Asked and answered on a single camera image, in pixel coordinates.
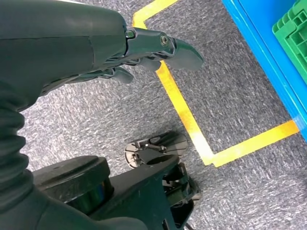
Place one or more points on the green plastic crate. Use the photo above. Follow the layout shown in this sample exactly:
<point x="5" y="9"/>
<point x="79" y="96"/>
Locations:
<point x="295" y="38"/>

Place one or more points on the black robot lower body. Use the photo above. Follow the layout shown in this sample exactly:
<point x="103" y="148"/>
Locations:
<point x="134" y="190"/>

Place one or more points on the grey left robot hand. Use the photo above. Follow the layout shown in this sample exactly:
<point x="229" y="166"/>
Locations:
<point x="60" y="41"/>

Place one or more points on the blue steel shelf rack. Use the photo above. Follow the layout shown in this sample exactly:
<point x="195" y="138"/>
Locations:
<point x="264" y="47"/>

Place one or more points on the yellow floor marking tape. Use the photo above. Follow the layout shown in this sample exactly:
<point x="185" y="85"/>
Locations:
<point x="182" y="108"/>

